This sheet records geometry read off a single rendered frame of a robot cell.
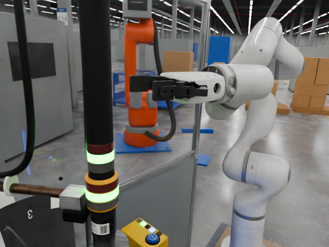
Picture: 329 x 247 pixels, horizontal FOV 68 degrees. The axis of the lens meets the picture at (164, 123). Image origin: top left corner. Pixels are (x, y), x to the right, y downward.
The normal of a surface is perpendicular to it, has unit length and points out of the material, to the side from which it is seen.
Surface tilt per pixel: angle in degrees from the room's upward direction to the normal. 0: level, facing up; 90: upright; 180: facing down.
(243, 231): 87
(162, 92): 90
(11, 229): 57
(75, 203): 90
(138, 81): 90
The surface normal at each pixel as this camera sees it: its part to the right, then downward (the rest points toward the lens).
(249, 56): -0.55, 0.23
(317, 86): -0.32, 0.27
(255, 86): 0.54, 0.31
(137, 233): 0.04, -0.95
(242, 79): 0.53, -0.07
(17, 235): -0.04, -0.29
